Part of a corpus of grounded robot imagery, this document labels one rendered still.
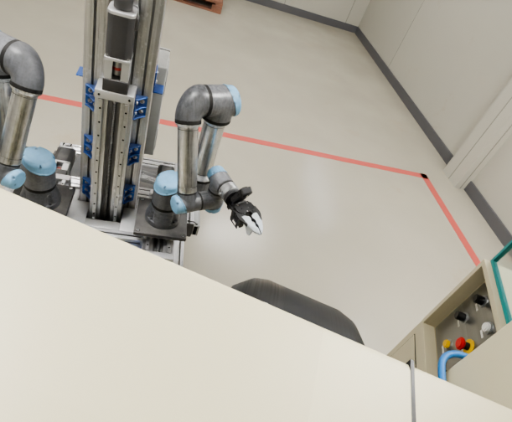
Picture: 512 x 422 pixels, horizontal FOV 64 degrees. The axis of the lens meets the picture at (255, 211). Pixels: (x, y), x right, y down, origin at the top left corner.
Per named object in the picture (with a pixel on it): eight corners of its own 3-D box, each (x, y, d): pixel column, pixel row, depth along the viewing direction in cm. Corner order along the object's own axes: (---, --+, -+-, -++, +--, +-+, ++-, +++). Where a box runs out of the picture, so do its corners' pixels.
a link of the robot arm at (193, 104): (181, 85, 137) (179, 220, 156) (210, 86, 143) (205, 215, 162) (167, 81, 145) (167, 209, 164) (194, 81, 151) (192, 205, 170)
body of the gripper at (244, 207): (254, 224, 156) (239, 203, 162) (258, 209, 150) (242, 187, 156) (236, 230, 152) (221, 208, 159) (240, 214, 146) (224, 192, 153)
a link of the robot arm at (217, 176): (219, 178, 170) (224, 162, 165) (232, 196, 165) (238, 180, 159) (203, 181, 166) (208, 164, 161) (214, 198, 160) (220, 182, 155)
